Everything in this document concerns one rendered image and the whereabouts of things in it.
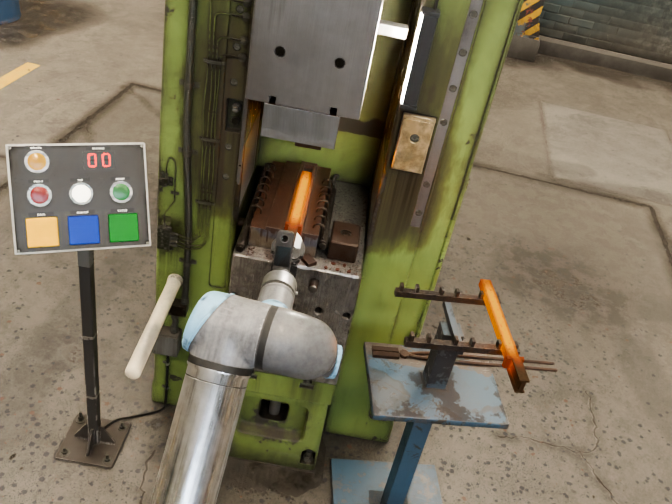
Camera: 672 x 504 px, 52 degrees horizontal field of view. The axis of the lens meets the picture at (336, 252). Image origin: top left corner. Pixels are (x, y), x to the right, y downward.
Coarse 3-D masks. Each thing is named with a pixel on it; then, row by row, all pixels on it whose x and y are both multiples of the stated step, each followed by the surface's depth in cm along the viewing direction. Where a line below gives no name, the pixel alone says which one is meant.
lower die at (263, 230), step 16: (288, 176) 226; (320, 176) 229; (272, 192) 218; (288, 192) 218; (320, 192) 221; (256, 208) 209; (272, 208) 209; (288, 208) 210; (304, 208) 210; (256, 224) 202; (272, 224) 202; (304, 224) 204; (256, 240) 203; (272, 240) 203; (304, 240) 202
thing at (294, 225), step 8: (304, 176) 222; (304, 184) 218; (304, 192) 214; (296, 200) 210; (304, 200) 210; (296, 208) 206; (296, 216) 202; (288, 224) 197; (296, 224) 198; (296, 232) 195
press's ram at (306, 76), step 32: (256, 0) 164; (288, 0) 164; (320, 0) 163; (352, 0) 163; (256, 32) 169; (288, 32) 168; (320, 32) 167; (352, 32) 167; (384, 32) 185; (256, 64) 173; (288, 64) 173; (320, 64) 172; (352, 64) 171; (256, 96) 178; (288, 96) 177; (320, 96) 177; (352, 96) 176
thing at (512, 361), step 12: (480, 288) 206; (492, 288) 204; (492, 300) 199; (492, 312) 195; (492, 324) 194; (504, 324) 191; (504, 336) 187; (504, 348) 183; (504, 360) 180; (516, 360) 178; (516, 372) 175; (516, 384) 176
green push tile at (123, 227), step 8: (112, 216) 183; (120, 216) 184; (128, 216) 185; (136, 216) 186; (112, 224) 184; (120, 224) 184; (128, 224) 185; (136, 224) 186; (112, 232) 184; (120, 232) 185; (128, 232) 185; (136, 232) 186; (112, 240) 184; (120, 240) 185; (128, 240) 186; (136, 240) 186
